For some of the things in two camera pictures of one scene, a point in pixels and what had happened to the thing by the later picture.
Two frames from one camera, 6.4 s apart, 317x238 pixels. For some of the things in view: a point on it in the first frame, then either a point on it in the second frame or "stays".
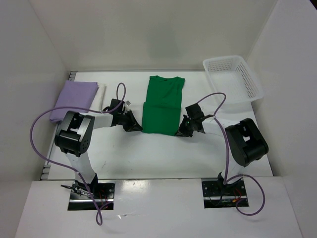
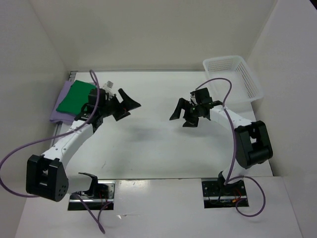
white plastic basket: (232, 76) stays
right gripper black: (182, 131) -> (182, 103)
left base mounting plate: (105, 195) stays
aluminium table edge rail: (46, 167) stays
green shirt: (161, 111) -> (77, 97)
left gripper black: (133, 125) -> (127, 104)
